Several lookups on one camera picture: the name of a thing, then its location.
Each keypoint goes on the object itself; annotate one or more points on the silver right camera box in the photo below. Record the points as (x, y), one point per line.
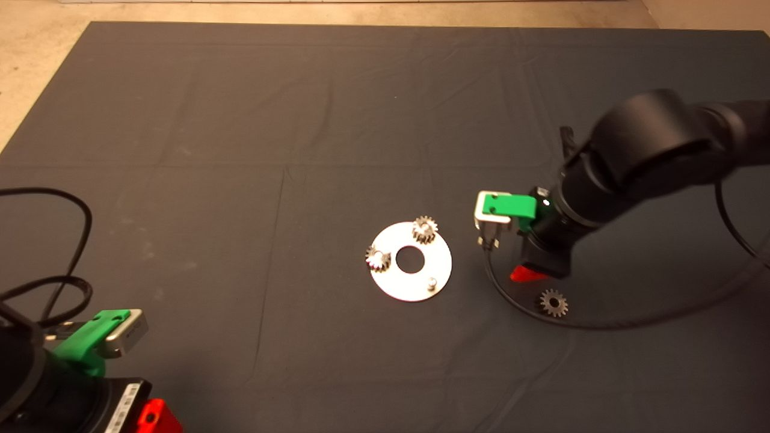
(481, 207)

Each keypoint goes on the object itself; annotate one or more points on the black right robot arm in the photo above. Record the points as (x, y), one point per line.
(649, 156)

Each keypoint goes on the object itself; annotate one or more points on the steel planetary gear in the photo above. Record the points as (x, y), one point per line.
(378, 260)
(425, 230)
(553, 304)

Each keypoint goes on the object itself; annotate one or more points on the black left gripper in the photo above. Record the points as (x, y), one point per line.
(114, 408)

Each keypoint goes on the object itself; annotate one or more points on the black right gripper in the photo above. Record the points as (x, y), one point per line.
(550, 255)

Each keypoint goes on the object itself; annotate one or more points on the green right camera mount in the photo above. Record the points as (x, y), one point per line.
(511, 207)

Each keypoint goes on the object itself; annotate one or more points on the dark grey table cloth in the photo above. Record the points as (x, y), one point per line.
(240, 90)

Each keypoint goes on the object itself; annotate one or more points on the green left camera mount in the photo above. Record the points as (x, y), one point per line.
(84, 335)

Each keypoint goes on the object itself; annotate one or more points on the silver camera box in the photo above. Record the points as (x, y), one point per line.
(132, 331)
(481, 207)

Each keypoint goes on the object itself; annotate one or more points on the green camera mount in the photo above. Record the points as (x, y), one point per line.
(511, 207)
(84, 335)

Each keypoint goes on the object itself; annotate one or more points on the silver left camera box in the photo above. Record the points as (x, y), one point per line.
(132, 331)

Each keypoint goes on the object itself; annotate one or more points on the round metal carrier plate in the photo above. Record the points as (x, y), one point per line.
(415, 288)

